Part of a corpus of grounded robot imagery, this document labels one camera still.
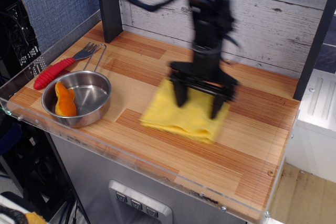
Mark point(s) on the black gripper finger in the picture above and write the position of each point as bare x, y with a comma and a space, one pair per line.
218, 101
181, 92

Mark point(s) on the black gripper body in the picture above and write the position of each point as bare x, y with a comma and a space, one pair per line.
203, 73

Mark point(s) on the yellow cloth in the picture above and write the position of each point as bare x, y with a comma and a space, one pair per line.
192, 120

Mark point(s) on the metal bowl with wire handle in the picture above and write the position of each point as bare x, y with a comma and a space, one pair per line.
91, 92

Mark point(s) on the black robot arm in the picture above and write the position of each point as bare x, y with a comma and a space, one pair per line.
212, 22

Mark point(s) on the orange toy in bowl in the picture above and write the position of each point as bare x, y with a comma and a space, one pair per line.
65, 105

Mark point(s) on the white ribbed appliance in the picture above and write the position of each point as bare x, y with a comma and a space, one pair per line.
311, 146

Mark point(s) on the silver panel with buttons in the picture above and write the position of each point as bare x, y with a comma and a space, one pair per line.
131, 206

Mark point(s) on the orange object bottom left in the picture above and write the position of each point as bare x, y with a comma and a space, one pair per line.
34, 218

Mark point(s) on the dark right frame post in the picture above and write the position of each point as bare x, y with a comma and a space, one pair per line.
318, 40

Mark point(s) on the fork with red handle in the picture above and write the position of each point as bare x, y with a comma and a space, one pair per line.
49, 74

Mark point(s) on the black crate with cables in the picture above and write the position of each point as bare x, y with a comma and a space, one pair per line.
19, 46

